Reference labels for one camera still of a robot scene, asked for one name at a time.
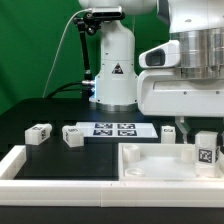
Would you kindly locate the grey camera on mount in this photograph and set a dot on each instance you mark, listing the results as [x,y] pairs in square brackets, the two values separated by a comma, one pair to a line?
[107,12]

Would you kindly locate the white U-shaped fence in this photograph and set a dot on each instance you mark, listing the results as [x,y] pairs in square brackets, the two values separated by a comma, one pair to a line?
[101,193]

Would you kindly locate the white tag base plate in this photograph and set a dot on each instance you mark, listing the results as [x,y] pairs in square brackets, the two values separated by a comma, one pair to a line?
[122,130]

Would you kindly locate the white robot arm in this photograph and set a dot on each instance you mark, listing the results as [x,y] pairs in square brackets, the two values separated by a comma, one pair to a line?
[183,77]

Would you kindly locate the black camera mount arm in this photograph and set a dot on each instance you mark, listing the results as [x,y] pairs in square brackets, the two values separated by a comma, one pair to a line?
[85,27]

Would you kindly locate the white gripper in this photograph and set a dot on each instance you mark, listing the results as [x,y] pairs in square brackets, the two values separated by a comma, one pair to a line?
[161,91]

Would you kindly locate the white square tabletop part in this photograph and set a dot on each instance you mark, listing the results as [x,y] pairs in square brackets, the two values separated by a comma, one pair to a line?
[162,162]

